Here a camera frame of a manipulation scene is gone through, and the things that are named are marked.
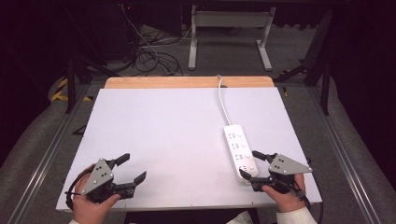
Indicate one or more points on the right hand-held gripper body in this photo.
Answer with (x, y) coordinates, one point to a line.
(288, 166)

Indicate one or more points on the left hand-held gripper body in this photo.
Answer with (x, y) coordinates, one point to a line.
(99, 175)

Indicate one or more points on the white power strip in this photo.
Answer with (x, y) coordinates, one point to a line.
(238, 146)

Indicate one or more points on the person's right hand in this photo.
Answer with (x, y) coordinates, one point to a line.
(289, 202)

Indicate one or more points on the person's left hand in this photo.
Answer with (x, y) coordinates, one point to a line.
(87, 210)

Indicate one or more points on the person's white clothing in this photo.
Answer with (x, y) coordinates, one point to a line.
(241, 218)

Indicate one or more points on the white board sheet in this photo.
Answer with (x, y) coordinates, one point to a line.
(174, 140)

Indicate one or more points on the black metal stand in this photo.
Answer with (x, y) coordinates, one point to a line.
(71, 84)
(325, 84)

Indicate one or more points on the yellow black hazard tape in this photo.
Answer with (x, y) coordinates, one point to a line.
(60, 91)

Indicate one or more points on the black computer case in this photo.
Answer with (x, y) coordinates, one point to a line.
(120, 31)

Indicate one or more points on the aluminium floor rail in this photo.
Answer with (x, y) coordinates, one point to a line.
(342, 155)
(46, 155)

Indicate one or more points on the white metal desk frame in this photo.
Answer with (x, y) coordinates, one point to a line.
(230, 19)

